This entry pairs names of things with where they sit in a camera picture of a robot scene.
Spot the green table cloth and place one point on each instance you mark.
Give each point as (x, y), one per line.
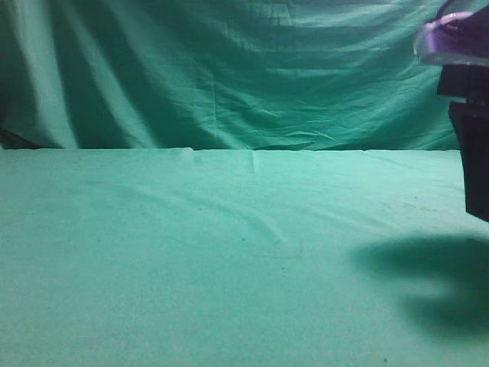
(178, 257)

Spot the purple and white robot arm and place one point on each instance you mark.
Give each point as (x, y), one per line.
(458, 44)

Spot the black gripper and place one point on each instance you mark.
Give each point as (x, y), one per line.
(470, 122)

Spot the green backdrop curtain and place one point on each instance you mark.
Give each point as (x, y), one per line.
(258, 75)

